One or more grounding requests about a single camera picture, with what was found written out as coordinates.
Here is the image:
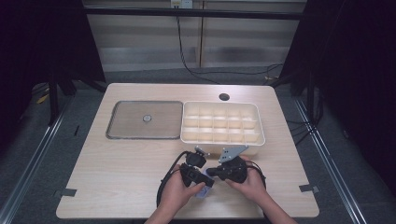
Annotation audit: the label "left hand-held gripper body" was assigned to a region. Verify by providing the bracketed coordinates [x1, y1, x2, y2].
[179, 145, 211, 189]

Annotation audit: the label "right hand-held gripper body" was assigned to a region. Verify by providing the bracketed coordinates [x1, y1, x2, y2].
[218, 145, 250, 184]

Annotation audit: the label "light purple knitted cloth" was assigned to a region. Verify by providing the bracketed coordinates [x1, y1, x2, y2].
[195, 169, 213, 199]

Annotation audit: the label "white divided storage box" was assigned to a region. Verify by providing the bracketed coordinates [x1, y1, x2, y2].
[179, 101, 266, 157]

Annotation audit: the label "person's right hand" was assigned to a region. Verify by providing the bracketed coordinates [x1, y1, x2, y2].
[224, 154, 269, 203]

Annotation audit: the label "person's left hand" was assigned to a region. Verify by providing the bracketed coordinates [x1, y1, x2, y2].
[159, 164, 207, 215]

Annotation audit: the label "black metal stand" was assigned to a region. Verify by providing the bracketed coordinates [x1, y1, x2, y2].
[47, 71, 61, 126]

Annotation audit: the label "black horizontal bar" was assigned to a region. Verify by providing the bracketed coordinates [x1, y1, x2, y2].
[83, 7, 308, 21]

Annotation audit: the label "black curtain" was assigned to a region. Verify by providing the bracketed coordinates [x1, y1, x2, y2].
[270, 0, 396, 190]
[0, 0, 107, 150]

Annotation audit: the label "yellow floor item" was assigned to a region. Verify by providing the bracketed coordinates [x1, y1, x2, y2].
[36, 92, 51, 105]

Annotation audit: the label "left hand-held gripper cable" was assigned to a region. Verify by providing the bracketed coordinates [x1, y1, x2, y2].
[155, 150, 191, 208]

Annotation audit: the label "black floor cables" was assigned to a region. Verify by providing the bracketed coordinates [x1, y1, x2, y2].
[285, 119, 316, 147]

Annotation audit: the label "metal floor rail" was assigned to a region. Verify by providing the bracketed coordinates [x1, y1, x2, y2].
[293, 98, 370, 224]
[0, 94, 74, 224]

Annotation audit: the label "black wall cable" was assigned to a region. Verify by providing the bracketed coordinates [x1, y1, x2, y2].
[175, 16, 285, 86]

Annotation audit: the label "white wall socket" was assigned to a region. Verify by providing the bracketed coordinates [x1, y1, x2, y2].
[170, 0, 194, 9]

